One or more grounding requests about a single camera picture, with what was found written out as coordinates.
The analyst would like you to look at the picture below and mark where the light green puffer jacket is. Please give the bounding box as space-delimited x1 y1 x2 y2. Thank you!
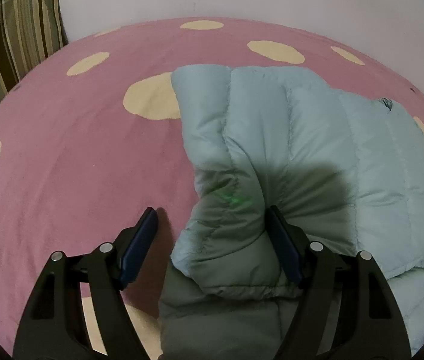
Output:
159 65 424 359

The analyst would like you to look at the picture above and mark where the pink polka dot bedsheet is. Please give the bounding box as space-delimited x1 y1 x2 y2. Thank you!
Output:
0 19 424 359

